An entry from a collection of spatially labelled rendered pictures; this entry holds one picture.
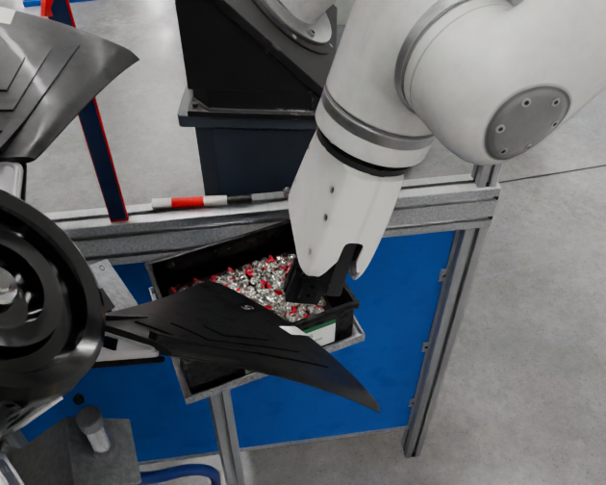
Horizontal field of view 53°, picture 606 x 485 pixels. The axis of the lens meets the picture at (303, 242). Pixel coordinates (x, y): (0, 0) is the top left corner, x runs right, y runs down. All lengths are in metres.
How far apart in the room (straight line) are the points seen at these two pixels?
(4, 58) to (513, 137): 0.38
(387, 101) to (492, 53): 0.09
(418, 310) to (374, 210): 0.72
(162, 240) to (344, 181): 0.52
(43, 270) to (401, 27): 0.23
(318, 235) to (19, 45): 0.29
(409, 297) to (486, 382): 0.71
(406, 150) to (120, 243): 0.57
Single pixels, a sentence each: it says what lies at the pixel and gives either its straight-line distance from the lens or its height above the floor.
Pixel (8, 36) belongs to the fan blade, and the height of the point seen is 1.20.
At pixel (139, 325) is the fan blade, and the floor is 1.08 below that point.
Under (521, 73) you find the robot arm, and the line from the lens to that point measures 0.31.
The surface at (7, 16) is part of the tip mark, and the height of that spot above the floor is 1.20.
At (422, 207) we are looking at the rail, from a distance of 0.92.
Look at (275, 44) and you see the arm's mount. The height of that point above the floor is 1.05.
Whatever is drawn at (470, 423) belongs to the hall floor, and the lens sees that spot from 1.69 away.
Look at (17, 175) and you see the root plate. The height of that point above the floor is 1.20.
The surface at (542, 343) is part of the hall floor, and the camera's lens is 1.89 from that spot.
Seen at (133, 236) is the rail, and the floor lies 0.84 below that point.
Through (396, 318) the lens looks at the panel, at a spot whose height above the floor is 0.55.
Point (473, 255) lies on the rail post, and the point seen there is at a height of 0.72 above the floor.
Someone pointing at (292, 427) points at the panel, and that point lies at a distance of 1.40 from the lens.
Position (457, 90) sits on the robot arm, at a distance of 0.32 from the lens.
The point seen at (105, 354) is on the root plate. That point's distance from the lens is 0.37.
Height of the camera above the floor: 1.43
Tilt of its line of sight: 45 degrees down
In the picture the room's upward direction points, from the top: straight up
